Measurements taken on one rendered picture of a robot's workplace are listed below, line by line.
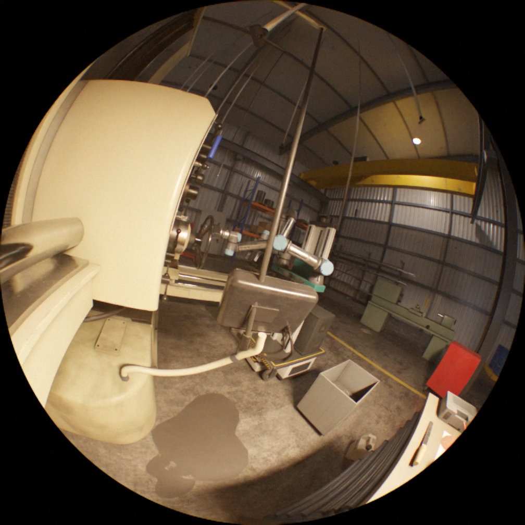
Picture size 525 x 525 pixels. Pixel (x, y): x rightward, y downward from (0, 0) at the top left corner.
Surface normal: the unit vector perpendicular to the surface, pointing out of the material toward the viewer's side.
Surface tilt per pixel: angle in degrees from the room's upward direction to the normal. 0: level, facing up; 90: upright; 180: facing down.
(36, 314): 0
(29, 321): 0
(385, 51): 169
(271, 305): 110
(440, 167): 90
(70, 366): 0
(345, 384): 90
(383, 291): 90
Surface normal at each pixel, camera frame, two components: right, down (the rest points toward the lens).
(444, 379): -0.94, -0.26
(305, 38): -0.20, 0.98
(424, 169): -0.83, -0.19
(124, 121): 0.47, 0.26
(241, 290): 0.13, 0.51
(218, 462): 0.29, -0.95
